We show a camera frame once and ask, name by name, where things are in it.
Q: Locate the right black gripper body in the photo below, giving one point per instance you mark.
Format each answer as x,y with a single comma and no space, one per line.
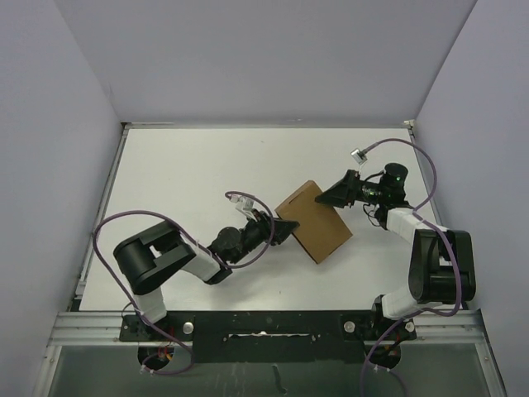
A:
372,192

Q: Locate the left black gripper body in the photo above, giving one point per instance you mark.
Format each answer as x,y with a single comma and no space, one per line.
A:
256,232

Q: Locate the brown cardboard box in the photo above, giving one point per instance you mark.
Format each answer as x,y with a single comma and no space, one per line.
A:
321,230

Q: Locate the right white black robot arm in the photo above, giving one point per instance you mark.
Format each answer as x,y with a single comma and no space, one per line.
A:
441,271

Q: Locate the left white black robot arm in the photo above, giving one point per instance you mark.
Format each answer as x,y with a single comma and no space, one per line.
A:
152,256

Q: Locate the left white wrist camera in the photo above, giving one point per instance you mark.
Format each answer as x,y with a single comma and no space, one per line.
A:
244,205

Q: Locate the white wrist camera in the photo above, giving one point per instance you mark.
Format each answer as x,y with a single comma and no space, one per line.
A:
360,157
244,205

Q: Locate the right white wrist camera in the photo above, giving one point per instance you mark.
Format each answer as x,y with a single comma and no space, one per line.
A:
360,157

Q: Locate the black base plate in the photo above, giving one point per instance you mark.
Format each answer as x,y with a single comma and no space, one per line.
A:
303,336

